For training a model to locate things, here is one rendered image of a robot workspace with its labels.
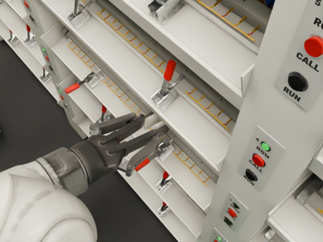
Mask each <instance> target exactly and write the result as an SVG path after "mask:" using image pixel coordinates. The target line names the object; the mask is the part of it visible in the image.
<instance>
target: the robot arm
mask: <svg viewBox="0 0 323 242"><path fill-rule="evenodd" d="M143 126H144V129H145V130H146V129H148V128H150V127H151V126H152V130H151V131H149V132H147V133H144V134H142V135H140V136H138V137H136V138H134V139H131V140H129V141H124V142H121V141H123V140H124V139H126V138H128V137H129V136H131V135H132V134H134V133H135V132H137V131H138V130H140V129H141V128H143ZM116 130H117V131H116ZM168 131H169V127H168V126H167V125H166V124H165V123H164V122H162V121H161V120H160V119H159V118H158V117H157V116H156V115H155V114H154V113H153V112H150V113H148V114H147V115H143V114H140V116H137V115H136V113H134V112H132V113H129V114H126V115H123V116H120V117H117V118H114V119H111V120H108V121H105V122H102V123H91V124H90V127H89V134H90V135H91V136H90V137H89V138H88V139H87V140H84V141H82V142H80V143H78V144H76V145H74V146H72V147H70V148H69V149H67V148H65V147H61V148H59V149H57V150H55V151H53V152H51V153H49V154H47V155H45V156H43V157H40V158H38V159H37V160H35V161H33V162H30V163H27V164H24V165H18V166H15V167H12V168H10V169H7V170H5V171H3V172H0V242H97V228H96V224H95V221H94V218H93V216H92V214H91V212H90V211H89V209H88V208H87V207H86V205H85V204H84V203H83V202H82V201H81V200H80V199H79V198H78V197H77V196H79V195H81V194H82V193H84V192H85V191H86V190H87V187H88V184H91V183H93V182H95V181H96V180H98V179H100V178H101V177H103V176H104V175H106V174H107V173H108V172H112V171H117V170H120V171H122V172H125V175H126V176H127V177H130V176H131V175H132V173H133V171H134V169H135V168H136V167H137V166H138V165H139V164H140V163H142V162H143V161H144V160H145V159H146V158H147V157H149V156H150V155H151V154H152V153H153V152H154V151H155V150H157V149H158V148H159V144H160V141H161V139H160V137H161V136H162V135H164V134H166V133H168ZM110 132H112V133H110ZM107 133H110V134H109V135H104V134H107ZM120 142H121V143H120ZM142 147H143V148H142ZM139 148H142V149H141V150H139V151H138V152H137V153H136V154H135V155H133V156H132V157H131V159H130V160H127V161H125V162H124V163H121V162H122V159H123V158H124V157H125V156H127V155H128V154H129V153H131V152H133V151H135V150H137V149H139Z"/></svg>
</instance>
